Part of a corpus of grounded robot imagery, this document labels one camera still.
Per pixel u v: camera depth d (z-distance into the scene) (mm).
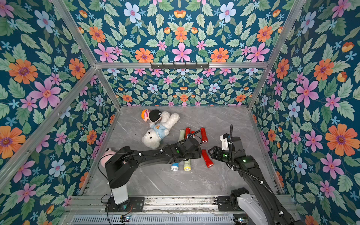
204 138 982
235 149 584
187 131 1012
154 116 1045
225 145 705
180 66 930
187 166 844
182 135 980
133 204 747
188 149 665
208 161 867
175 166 838
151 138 909
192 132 1014
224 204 733
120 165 508
